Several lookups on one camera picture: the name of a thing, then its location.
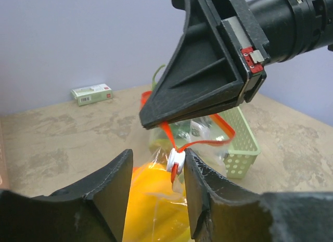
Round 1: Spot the orange bell pepper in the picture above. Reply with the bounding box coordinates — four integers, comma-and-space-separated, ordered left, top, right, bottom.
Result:
122, 162, 191, 241

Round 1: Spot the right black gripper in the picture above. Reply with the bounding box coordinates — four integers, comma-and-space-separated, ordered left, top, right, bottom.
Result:
241, 0, 332, 65

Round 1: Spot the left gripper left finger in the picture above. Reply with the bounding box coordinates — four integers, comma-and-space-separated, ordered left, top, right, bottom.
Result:
1, 149, 133, 241

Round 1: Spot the clear orange-zip bag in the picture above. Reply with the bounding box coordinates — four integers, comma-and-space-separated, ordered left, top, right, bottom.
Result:
124, 91, 236, 242

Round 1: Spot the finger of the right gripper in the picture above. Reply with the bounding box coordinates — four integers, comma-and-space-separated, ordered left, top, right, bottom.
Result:
139, 0, 268, 129

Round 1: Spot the green plastic basket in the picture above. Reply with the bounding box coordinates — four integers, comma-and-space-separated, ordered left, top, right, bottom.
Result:
148, 106, 262, 180

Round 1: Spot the green netted melon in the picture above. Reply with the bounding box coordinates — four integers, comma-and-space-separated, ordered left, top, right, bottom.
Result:
151, 64, 166, 91

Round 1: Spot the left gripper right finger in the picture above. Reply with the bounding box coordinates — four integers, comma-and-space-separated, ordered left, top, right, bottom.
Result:
184, 151, 332, 241

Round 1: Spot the small green white box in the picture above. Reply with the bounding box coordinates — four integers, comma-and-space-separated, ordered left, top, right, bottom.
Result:
71, 83, 113, 106

